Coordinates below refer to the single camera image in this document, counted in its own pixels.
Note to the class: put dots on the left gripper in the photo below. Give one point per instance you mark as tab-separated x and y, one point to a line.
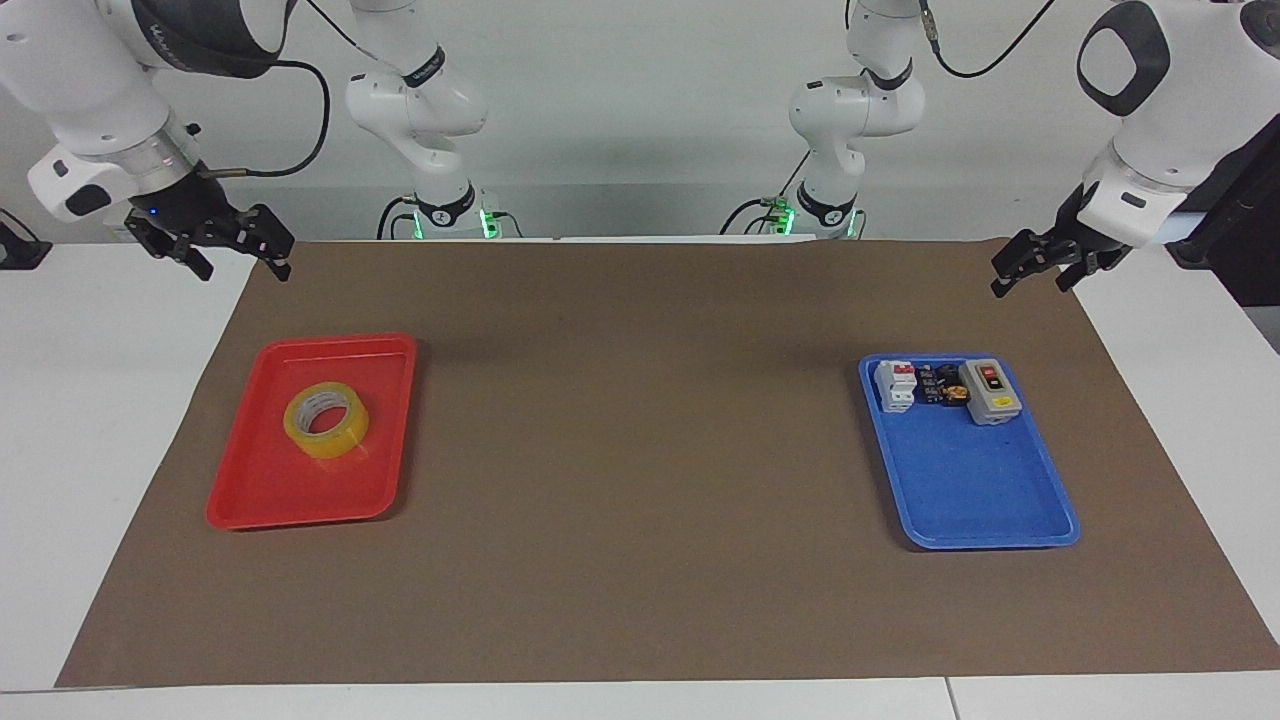
1082	215

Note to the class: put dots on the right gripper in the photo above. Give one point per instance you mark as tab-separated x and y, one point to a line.
185	205

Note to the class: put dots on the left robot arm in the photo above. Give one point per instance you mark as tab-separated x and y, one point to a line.
1160	120

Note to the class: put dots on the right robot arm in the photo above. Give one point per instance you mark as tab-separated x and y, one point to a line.
90	90

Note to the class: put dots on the yellow clear tape roll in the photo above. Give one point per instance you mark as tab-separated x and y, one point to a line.
345	435

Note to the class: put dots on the dark blue circuit board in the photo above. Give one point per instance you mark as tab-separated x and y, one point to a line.
938	385

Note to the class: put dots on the white circuit breaker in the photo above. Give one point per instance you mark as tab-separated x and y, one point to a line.
895	388

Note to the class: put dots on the red plastic tray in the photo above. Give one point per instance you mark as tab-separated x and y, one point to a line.
260	480

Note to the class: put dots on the blue plastic tray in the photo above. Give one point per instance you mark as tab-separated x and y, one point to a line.
970	480

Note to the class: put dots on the grey push-button switch box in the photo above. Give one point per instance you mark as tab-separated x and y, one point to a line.
990	392

